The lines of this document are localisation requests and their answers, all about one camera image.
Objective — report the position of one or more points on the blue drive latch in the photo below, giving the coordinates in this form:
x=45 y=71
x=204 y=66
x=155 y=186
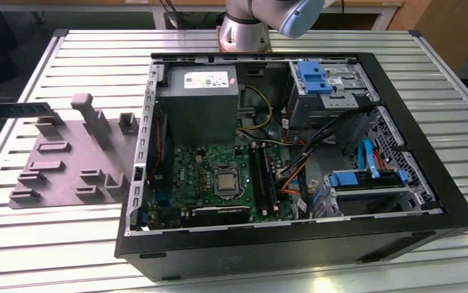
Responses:
x=313 y=76

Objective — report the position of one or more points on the green motherboard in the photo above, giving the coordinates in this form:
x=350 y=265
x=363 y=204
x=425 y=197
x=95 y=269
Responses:
x=184 y=171

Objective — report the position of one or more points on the metal drive cage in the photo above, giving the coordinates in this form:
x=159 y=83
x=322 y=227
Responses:
x=339 y=103

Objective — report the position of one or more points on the CPU socket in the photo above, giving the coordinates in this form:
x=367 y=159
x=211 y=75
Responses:
x=214 y=183

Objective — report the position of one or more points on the wooden cabinet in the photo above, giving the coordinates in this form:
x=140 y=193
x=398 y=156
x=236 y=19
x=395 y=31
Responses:
x=441 y=30

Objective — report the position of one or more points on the hard disk in blue carrier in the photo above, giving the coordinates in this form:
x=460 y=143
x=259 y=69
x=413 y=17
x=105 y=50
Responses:
x=345 y=179

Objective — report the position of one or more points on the black open PC case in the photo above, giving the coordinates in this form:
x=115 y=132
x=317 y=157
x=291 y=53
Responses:
x=258 y=253

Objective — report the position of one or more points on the silver CPU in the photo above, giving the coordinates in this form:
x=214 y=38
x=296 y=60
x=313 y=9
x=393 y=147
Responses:
x=226 y=182

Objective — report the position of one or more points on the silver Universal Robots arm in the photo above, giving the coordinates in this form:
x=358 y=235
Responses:
x=242 y=27

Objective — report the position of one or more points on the white four pin connector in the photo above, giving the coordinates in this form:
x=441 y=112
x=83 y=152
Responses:
x=198 y=159

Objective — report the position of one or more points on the grey parts rack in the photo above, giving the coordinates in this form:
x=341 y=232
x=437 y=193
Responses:
x=75 y=146

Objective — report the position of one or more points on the black RAM slot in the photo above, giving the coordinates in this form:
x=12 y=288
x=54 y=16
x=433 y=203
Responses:
x=267 y=178
x=263 y=178
x=259 y=178

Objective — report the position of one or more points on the RAM stick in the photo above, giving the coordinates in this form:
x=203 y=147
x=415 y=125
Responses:
x=25 y=110

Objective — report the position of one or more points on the blue board connector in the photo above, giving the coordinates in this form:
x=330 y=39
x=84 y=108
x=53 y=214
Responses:
x=163 y=198

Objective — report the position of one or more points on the metal disk bay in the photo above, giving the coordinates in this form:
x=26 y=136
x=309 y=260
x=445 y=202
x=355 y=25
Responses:
x=371 y=190

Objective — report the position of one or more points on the white framed desk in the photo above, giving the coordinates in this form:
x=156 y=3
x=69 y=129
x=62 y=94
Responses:
x=95 y=7

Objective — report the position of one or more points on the black graphics card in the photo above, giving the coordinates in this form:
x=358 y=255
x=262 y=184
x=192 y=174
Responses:
x=216 y=215

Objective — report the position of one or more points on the grey power supply unit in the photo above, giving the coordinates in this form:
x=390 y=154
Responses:
x=200 y=116

